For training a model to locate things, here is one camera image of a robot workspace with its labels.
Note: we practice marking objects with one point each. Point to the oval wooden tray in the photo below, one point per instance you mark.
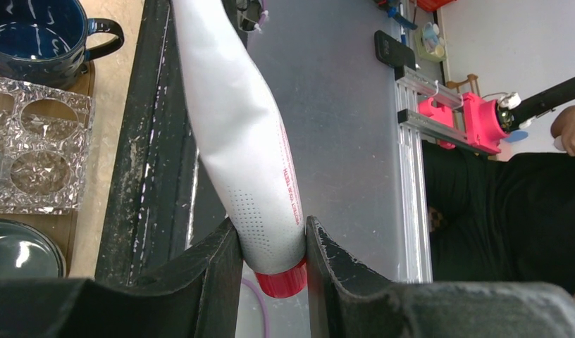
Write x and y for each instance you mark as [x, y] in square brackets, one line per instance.
[58, 233]

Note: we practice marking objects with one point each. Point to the clear acrylic holder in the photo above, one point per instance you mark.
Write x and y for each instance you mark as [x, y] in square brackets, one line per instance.
[35, 144]

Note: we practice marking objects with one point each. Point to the dark green cup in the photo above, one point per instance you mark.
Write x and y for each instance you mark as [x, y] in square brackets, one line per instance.
[28, 253]

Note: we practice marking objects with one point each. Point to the black phone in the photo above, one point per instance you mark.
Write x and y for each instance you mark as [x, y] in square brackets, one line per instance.
[391, 52]

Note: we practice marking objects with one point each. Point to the person in black shirt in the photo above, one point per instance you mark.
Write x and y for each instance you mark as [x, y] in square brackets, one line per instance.
[504, 221]

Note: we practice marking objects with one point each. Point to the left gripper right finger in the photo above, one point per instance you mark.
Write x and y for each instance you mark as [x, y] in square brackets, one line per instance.
[348, 299]

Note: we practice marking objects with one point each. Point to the black base frame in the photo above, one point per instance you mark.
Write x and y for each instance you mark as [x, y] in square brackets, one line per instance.
[161, 200]

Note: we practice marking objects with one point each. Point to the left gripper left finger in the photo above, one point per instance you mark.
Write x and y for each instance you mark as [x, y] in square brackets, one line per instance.
[194, 295]

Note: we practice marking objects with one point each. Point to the pink teleoperation handle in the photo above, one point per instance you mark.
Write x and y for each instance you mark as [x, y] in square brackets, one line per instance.
[487, 123]

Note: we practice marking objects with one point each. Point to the blue cup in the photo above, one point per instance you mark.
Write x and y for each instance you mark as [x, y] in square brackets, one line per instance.
[49, 42]

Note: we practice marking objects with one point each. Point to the toothpaste tube red cap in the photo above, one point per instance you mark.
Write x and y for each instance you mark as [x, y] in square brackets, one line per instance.
[243, 145]

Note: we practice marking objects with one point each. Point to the aluminium frame rail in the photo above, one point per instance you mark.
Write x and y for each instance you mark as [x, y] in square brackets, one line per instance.
[409, 86]

